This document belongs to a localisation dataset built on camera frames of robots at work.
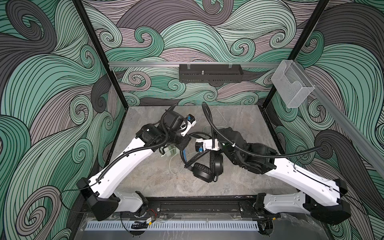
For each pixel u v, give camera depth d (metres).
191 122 0.59
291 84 0.79
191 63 0.93
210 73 0.97
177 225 0.70
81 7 0.71
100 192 0.37
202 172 0.56
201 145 0.53
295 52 0.88
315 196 0.39
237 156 0.41
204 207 0.76
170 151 0.88
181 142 0.59
